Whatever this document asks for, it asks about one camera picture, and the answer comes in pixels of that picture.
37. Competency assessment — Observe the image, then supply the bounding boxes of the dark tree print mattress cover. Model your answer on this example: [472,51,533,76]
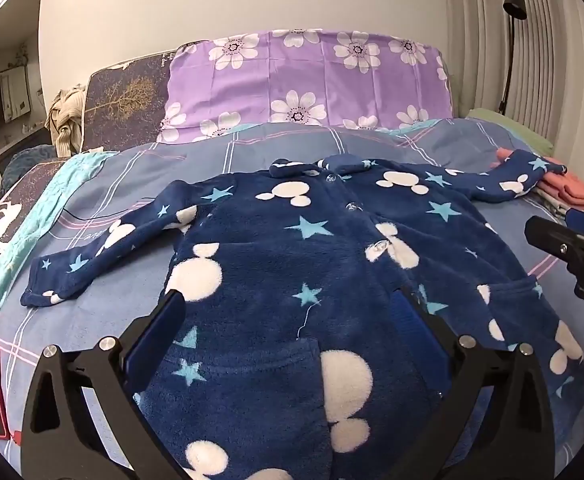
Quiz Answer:
[0,40,207,301]

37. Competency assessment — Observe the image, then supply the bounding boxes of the black floor lamp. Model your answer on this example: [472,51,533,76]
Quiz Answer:
[496,0,527,117]

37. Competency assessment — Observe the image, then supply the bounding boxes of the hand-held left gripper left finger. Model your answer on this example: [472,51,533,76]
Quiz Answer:
[20,290,193,480]

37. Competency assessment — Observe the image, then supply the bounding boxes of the white pleated curtain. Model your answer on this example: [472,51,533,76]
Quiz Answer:
[444,0,584,148]

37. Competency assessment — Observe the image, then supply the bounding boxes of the beige crumpled clothes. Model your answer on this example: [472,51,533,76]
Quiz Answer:
[45,84,89,158]

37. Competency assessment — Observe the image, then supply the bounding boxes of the teal blanket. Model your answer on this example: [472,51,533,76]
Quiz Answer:
[0,151,110,321]

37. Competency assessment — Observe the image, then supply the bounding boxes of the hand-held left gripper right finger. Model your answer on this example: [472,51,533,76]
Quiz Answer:
[391,287,557,480]

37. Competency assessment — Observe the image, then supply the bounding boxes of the navy star print fleece top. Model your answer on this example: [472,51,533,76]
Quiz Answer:
[20,156,584,480]

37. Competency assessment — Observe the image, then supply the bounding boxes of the pink folded clothes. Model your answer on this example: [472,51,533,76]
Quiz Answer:
[494,147,584,208]

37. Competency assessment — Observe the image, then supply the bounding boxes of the purple floral pillow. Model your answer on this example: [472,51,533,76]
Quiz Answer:
[157,29,455,144]

